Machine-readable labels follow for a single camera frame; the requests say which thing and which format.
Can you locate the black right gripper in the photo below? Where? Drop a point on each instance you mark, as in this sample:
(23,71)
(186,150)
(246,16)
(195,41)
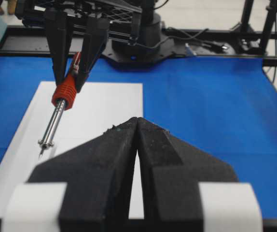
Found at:
(119,18)

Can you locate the black table frame rail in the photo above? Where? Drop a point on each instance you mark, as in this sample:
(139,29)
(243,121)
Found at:
(32,42)

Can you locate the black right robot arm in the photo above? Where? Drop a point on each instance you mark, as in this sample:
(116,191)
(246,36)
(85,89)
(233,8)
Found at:
(148,9)

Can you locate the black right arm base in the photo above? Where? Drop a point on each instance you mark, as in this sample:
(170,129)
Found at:
(152,47)

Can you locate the large white base board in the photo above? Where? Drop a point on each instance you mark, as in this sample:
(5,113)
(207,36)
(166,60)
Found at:
(98,107)

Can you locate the red handled soldering iron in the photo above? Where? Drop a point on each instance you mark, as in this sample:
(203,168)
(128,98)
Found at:
(62,99)

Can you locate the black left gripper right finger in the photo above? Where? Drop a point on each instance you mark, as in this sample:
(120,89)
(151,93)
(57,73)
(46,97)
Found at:
(171,170)

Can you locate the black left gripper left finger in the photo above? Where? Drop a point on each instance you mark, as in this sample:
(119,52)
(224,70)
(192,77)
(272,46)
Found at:
(99,176)

